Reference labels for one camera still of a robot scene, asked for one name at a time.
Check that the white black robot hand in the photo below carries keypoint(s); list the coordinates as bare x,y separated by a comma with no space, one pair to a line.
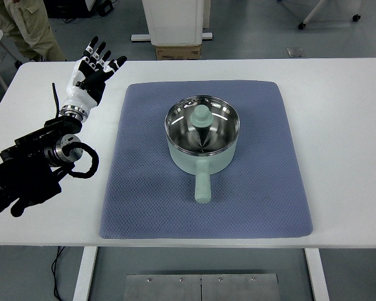
86,85

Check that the green pot with handle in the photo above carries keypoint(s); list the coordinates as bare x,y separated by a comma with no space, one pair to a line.
202,132

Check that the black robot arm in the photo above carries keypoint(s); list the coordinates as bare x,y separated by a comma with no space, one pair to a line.
31,169

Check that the person in khaki trousers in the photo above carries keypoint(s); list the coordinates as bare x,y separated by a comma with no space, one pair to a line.
26,24

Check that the cardboard box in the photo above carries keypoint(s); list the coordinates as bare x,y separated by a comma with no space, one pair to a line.
178,52

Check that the left white table leg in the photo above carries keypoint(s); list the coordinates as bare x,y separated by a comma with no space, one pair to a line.
85,273

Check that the white table leg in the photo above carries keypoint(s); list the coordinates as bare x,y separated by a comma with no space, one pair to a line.
316,274
85,273

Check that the blue quilted mat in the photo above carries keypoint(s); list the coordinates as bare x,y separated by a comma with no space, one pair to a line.
257,192

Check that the metal floor socket plate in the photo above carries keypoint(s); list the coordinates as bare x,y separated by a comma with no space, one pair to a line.
295,52

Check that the wheeled chair base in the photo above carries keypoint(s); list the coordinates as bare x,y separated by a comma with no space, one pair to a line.
323,12

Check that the right white table leg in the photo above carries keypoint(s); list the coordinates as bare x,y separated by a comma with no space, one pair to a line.
316,274

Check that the white cabinet pedestal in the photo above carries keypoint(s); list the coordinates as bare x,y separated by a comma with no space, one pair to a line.
175,23

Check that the metal base plate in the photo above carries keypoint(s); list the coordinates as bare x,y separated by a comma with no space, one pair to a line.
202,287

